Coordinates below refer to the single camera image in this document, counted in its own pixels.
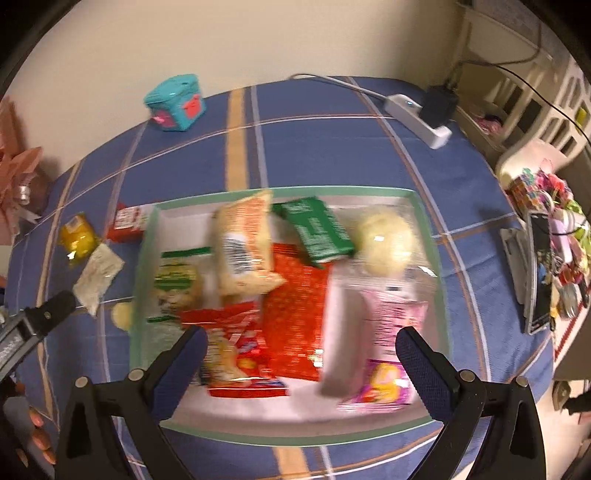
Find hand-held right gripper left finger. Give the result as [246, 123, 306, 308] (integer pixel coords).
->
[54, 324, 209, 480]

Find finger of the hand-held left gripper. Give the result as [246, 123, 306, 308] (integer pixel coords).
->
[21, 290, 78, 344]

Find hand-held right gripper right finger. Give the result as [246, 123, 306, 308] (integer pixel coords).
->
[396, 325, 546, 480]

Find white snack packet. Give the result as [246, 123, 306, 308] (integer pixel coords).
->
[73, 242, 126, 318]

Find red cracker snack packet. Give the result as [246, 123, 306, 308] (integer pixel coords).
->
[179, 306, 290, 398]

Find green-label round pastry packet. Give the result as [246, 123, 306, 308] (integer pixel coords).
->
[147, 246, 214, 325]

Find white tray with green rim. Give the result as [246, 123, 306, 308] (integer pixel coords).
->
[128, 185, 452, 448]

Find red gold-patterned snack packet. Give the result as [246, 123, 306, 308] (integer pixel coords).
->
[262, 241, 334, 383]

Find pale round pastry packet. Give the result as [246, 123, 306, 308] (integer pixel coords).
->
[332, 207, 440, 288]

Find beige orange snack packet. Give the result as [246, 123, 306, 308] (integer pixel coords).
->
[213, 188, 288, 297]

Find green snack packet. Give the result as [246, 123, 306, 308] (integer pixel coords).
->
[271, 196, 357, 269]

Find person's left hand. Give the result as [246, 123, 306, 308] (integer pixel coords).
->
[15, 405, 57, 466]

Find small pale round pastry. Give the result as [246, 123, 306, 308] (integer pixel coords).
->
[110, 301, 136, 332]

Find yellow snack packet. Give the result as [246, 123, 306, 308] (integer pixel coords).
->
[58, 211, 101, 267]

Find brown-red snack packet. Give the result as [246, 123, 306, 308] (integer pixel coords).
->
[105, 202, 156, 244]

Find black flat card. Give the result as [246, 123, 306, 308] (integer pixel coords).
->
[525, 209, 558, 336]

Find pile of colourful ribbons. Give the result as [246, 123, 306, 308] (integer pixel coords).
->
[505, 158, 591, 325]

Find white power strip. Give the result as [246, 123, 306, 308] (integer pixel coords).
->
[385, 93, 453, 150]

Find teal toy box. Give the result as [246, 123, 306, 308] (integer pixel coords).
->
[143, 74, 207, 133]

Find blue plaid tablecloth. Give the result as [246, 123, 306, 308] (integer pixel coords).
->
[4, 75, 556, 480]

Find black power adapter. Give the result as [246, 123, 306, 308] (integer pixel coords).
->
[421, 84, 460, 128]

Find white shelf unit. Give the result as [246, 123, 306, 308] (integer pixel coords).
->
[458, 0, 591, 163]

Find white cable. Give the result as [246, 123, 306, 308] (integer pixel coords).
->
[287, 73, 394, 101]

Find black cable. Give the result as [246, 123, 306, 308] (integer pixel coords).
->
[455, 59, 591, 155]

